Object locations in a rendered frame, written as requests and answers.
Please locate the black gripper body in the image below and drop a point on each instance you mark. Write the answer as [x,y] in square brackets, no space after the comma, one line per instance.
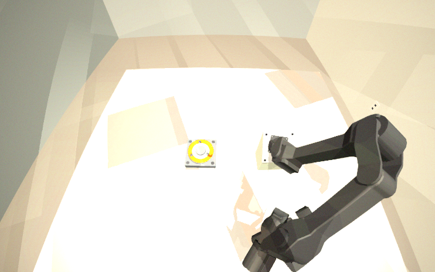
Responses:
[303,212]

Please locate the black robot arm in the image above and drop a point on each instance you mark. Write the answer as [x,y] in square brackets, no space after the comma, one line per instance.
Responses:
[378,146]

